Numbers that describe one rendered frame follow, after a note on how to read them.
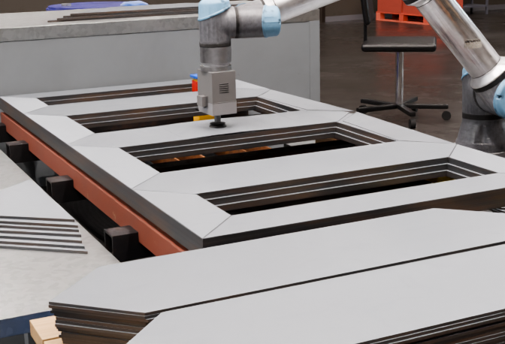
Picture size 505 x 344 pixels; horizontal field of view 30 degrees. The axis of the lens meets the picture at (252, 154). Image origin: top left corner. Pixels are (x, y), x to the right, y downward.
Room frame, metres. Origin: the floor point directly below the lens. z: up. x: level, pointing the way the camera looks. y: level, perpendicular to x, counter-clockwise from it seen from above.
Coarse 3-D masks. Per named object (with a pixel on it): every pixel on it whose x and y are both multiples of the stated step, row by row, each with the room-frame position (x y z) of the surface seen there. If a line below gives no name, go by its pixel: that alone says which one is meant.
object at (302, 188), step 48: (96, 96) 2.82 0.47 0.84; (48, 144) 2.25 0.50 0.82; (192, 144) 2.11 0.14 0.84; (240, 144) 2.15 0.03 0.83; (240, 192) 1.68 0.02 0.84; (288, 192) 1.71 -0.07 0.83; (336, 192) 1.75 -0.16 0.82; (480, 192) 1.61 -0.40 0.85; (192, 240) 1.42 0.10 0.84; (240, 240) 1.41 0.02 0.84
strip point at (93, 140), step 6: (84, 138) 2.14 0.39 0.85; (90, 138) 2.14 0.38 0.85; (96, 138) 2.14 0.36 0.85; (102, 138) 2.14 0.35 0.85; (72, 144) 2.08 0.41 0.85; (78, 144) 2.08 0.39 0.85; (84, 144) 2.08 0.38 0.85; (90, 144) 2.08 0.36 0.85; (96, 144) 2.08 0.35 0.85; (102, 144) 2.07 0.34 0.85; (108, 144) 2.07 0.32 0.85
